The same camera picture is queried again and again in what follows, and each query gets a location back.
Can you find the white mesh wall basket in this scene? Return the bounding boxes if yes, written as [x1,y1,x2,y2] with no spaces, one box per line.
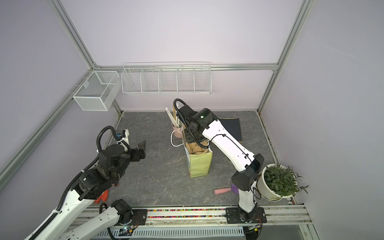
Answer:
[73,71,122,112]

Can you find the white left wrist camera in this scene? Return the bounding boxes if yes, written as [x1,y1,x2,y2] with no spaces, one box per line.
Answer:
[115,129,130,144]

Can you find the orange red scissors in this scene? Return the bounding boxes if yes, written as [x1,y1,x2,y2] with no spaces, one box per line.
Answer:
[94,190,109,204]

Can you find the white wire wall shelf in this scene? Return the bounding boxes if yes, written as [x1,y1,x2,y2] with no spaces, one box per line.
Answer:
[121,62,212,94]

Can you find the pink straw holder cup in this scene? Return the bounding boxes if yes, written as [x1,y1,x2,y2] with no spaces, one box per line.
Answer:
[172,123,183,139]

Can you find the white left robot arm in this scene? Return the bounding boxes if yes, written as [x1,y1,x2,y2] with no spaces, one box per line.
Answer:
[27,138,146,240]

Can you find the single brown pulp cup carrier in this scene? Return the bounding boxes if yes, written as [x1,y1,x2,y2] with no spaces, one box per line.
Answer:
[183,131,209,155]

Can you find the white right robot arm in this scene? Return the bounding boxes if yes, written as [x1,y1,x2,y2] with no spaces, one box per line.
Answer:
[173,99,266,224]

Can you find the potted green plant white pot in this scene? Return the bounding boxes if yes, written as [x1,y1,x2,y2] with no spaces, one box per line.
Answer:
[256,164,309,202]

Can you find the purple scoop with pink handle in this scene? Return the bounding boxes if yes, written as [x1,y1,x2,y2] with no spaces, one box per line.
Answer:
[214,184,239,195]

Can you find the landscape printed paper bag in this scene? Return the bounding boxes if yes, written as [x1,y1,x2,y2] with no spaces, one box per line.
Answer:
[170,132,213,178]

